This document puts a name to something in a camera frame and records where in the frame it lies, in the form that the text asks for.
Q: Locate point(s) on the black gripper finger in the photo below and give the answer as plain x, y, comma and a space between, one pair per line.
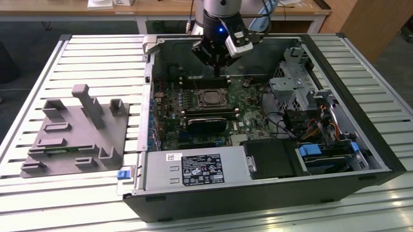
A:
227, 60
203, 54

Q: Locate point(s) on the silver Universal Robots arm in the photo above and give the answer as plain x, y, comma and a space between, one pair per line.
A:
222, 8

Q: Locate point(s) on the hard disk in blue carrier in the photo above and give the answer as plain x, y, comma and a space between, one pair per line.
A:
309, 149

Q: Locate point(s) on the CPU socket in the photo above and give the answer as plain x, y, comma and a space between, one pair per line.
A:
212, 106

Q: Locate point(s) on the silver metal drive cage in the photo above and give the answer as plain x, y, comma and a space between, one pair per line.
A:
283, 96

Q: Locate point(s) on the wooden cabinet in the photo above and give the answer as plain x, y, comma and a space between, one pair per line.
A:
370, 24

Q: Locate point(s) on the grey parts rack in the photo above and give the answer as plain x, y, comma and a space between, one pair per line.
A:
83, 145

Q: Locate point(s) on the black PC case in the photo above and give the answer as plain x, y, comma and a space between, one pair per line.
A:
226, 207

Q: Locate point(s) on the silver CPU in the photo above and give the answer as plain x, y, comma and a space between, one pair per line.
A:
211, 96

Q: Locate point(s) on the black graphics card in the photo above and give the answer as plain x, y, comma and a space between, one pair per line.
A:
206, 126

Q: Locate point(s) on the silver power supply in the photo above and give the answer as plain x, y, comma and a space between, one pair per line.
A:
158, 169

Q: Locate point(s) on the blue case latch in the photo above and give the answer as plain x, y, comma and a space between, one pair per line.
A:
124, 175

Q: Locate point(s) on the blue plastic clip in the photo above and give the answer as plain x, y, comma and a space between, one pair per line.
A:
354, 147

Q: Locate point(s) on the black RAM slot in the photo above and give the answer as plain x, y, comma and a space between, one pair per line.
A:
210, 110
210, 114
203, 79
203, 84

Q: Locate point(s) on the black plastic cover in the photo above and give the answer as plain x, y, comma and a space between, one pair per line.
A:
270, 159

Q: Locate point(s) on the white labelled box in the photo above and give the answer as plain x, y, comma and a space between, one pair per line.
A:
124, 3

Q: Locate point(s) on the green motherboard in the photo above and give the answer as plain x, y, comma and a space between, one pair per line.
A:
254, 120

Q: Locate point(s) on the wooden desk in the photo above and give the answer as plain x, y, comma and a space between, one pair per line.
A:
32, 12

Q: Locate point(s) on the silver chipset heatsink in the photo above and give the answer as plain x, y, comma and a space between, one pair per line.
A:
239, 139

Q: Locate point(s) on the green RAM stick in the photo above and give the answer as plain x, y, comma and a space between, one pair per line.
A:
59, 151

